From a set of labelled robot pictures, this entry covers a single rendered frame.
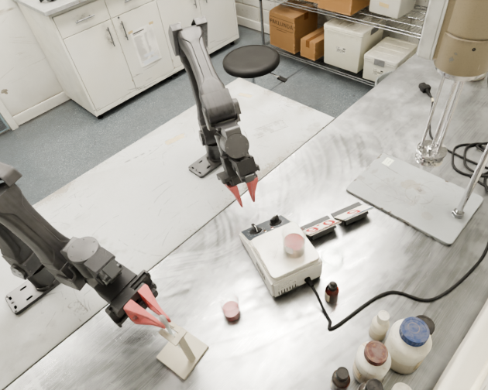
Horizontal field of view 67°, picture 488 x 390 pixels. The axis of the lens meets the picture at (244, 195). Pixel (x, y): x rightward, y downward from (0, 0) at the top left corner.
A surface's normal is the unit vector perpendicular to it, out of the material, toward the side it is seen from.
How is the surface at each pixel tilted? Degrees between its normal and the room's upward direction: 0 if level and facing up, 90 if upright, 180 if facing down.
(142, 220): 0
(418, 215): 0
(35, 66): 90
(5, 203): 73
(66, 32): 90
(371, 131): 0
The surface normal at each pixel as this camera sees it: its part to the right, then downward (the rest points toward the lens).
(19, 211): 0.84, 0.00
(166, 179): -0.11, -0.67
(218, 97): 0.09, -0.22
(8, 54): 0.71, 0.47
